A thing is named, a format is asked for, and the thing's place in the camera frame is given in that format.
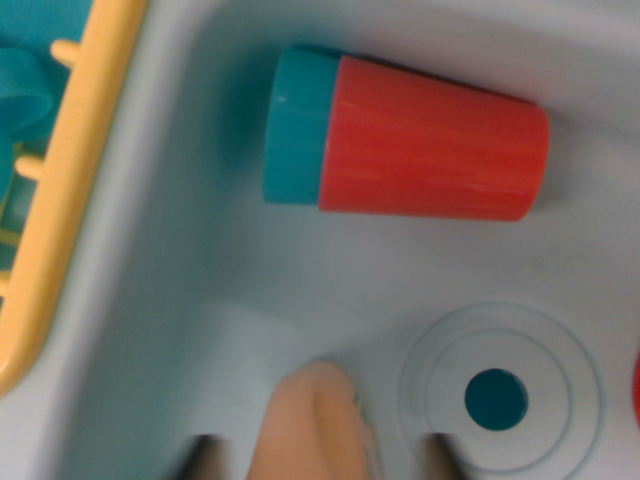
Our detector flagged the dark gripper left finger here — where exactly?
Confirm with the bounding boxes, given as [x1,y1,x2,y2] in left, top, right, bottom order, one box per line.
[172,433,236,480]

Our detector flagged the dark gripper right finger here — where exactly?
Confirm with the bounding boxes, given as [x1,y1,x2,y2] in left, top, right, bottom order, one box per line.
[424,432,481,480]

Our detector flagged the beige detergent bottle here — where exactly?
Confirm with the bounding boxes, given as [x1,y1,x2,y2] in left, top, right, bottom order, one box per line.
[247,360,386,480]

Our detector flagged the light blue toy sink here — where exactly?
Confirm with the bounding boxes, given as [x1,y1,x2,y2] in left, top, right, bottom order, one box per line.
[0,0,640,480]

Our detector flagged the red plastic mug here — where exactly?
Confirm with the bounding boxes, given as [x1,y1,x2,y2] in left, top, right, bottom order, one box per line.
[630,352,640,426]

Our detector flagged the red plastic tumbler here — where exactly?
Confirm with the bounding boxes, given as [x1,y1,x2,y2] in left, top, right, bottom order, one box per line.
[317,54,551,224]

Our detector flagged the yellow dish rack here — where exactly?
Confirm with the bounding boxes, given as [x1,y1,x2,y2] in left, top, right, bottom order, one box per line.
[0,0,151,399]

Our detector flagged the teal plastic tumbler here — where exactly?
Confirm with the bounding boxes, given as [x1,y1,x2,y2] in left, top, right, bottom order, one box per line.
[262,45,341,205]

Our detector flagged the teal plastic mug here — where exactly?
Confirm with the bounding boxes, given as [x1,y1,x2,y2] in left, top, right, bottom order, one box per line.
[0,47,54,201]

